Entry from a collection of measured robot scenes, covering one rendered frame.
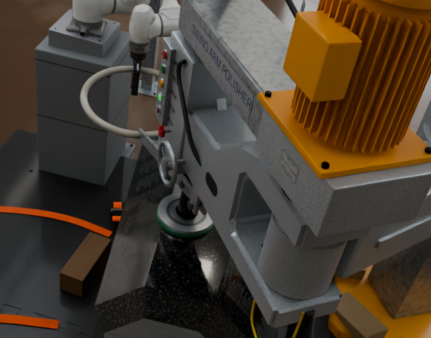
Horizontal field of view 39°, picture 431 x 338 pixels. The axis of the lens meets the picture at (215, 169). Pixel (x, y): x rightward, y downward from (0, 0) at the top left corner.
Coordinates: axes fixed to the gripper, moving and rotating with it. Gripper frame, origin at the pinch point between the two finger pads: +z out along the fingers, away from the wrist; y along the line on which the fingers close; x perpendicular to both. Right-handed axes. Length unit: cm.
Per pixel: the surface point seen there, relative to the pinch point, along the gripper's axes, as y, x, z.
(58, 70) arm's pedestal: -28.3, -36.8, 13.9
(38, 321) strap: 79, -38, 76
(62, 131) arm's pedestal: -25, -34, 52
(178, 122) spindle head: 91, 7, -53
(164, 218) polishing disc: 90, 8, -7
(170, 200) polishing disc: 80, 11, -6
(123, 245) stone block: 89, -5, 10
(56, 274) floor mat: 51, -32, 78
